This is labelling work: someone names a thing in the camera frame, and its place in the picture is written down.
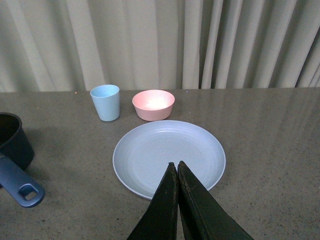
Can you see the dark blue saucepan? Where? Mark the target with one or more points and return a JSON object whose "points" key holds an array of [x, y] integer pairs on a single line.
{"points": [[16, 154]]}

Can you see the white pleated curtain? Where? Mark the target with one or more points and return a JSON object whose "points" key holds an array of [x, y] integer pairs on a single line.
{"points": [[73, 45]]}

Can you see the pink plastic bowl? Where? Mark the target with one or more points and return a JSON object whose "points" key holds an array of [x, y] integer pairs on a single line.
{"points": [[153, 105]]}

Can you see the light blue plastic plate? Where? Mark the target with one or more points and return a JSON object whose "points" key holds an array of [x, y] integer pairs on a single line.
{"points": [[142, 155]]}

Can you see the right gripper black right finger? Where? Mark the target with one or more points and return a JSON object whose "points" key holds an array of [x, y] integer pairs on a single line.
{"points": [[201, 215]]}

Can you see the light blue plastic cup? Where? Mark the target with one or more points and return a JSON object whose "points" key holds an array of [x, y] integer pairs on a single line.
{"points": [[106, 99]]}

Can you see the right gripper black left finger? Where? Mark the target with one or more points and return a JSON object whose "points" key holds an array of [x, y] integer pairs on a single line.
{"points": [[159, 222]]}

